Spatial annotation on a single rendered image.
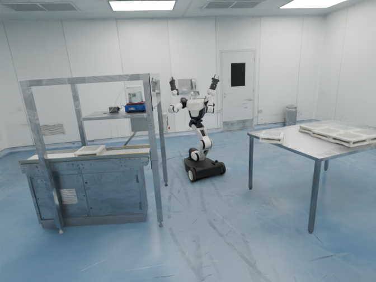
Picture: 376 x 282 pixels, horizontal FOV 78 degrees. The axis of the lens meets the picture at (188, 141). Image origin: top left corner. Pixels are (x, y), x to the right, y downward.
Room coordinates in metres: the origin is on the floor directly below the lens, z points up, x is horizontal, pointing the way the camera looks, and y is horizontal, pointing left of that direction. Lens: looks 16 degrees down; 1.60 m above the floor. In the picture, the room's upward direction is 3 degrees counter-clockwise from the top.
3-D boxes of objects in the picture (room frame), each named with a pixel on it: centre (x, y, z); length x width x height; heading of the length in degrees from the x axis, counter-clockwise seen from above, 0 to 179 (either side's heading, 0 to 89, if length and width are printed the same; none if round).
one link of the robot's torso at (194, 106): (3.68, -0.18, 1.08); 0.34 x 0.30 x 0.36; 68
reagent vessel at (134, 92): (2.41, 0.51, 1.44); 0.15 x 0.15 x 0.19
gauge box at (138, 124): (2.51, 0.49, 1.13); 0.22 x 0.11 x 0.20; 91
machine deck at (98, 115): (2.37, 0.69, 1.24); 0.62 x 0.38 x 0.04; 91
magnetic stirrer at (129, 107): (2.42, 0.51, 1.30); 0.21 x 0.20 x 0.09; 1
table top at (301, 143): (2.68, -1.68, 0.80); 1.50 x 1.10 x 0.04; 110
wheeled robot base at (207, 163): (3.62, -0.18, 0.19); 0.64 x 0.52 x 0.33; 24
